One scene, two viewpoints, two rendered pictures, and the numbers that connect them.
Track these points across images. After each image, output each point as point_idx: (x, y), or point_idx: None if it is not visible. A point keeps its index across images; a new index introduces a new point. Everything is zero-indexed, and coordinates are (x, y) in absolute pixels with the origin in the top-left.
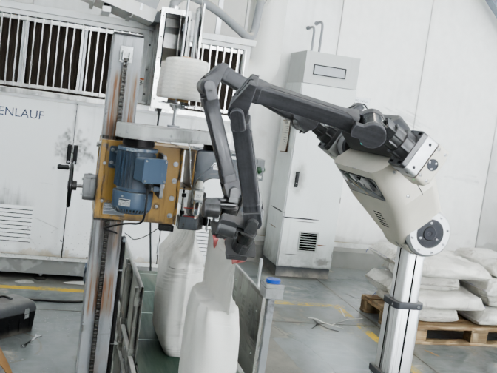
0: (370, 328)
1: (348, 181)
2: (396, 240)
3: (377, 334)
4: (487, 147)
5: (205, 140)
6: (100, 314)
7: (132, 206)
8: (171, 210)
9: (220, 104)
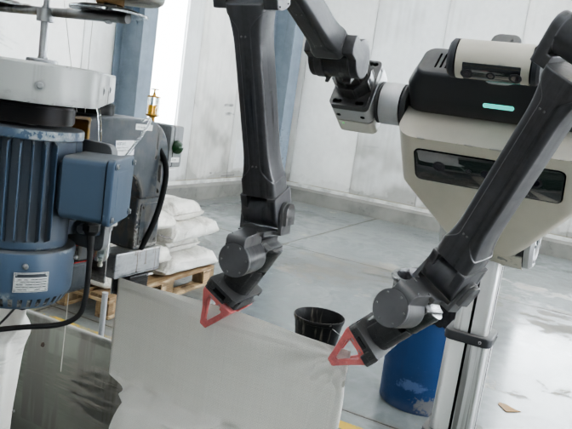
0: (48, 312)
1: (431, 168)
2: (493, 252)
3: (65, 318)
4: (76, 66)
5: (111, 94)
6: None
7: (52, 286)
8: None
9: None
